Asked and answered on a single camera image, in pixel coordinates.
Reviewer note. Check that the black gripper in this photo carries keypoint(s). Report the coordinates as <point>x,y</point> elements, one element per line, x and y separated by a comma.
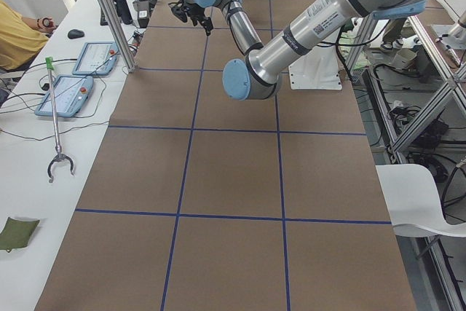
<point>195,12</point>

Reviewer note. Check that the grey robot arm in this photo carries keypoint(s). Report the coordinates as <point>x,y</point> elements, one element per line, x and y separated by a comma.
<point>258,75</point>
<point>242,30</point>

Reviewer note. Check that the black water bottle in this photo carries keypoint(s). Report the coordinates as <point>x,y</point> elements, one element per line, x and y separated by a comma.
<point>123,11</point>

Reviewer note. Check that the far blue teach pendant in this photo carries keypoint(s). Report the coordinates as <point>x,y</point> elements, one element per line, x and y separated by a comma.
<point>96,58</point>

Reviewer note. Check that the blue teach pendant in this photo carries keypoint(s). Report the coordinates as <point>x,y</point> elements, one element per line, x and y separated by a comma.
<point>71,93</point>
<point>96,58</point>

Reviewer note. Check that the black computer mouse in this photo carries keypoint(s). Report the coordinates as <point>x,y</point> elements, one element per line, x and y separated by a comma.
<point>75,34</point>

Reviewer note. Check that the near blue teach pendant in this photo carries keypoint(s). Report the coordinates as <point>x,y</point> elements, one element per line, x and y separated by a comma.
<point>71,93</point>

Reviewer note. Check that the person in yellow shirt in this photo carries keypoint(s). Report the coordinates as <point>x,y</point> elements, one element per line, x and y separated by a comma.
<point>22,38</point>

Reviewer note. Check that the green cloth pouch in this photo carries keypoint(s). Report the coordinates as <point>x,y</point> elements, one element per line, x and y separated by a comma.
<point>17,233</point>

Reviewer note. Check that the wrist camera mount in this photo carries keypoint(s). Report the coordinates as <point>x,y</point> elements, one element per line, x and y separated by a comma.
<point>178,10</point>

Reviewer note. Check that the aluminium frame post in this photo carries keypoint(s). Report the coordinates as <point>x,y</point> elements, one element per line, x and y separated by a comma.
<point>118,34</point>

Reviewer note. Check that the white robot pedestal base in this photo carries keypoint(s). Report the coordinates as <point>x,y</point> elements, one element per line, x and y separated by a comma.
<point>317,67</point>

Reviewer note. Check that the green handled reacher grabber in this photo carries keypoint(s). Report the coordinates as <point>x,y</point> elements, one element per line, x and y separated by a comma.
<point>60,156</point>

